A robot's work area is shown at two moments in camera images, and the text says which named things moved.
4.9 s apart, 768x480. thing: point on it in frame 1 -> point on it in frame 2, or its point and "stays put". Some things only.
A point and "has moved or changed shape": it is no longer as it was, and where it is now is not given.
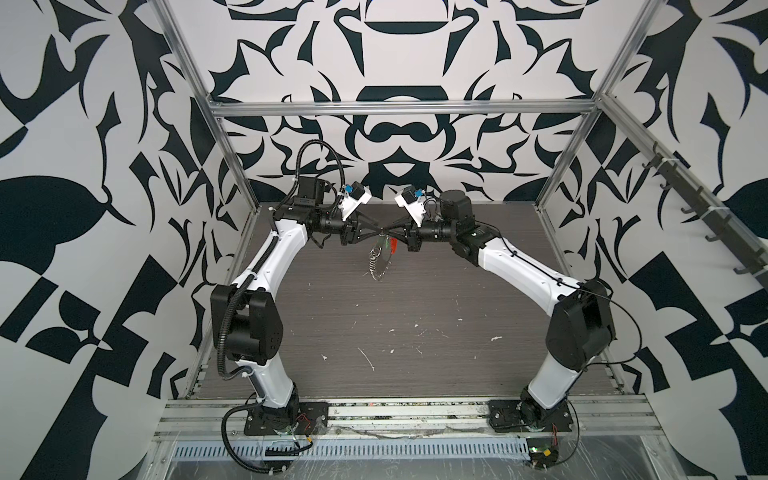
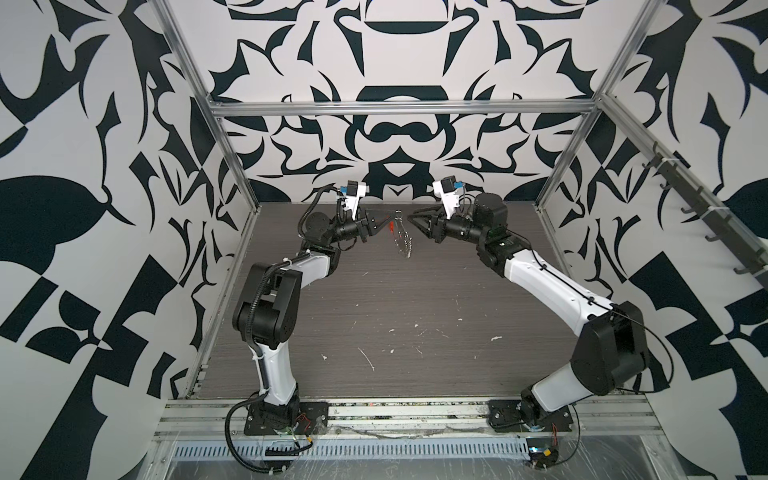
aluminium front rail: (405, 417) stays put
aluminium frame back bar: (400, 104) stays put
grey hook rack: (736, 235) stays put
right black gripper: (413, 238) -> (437, 227)
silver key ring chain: (378, 265) has moved or changed shape
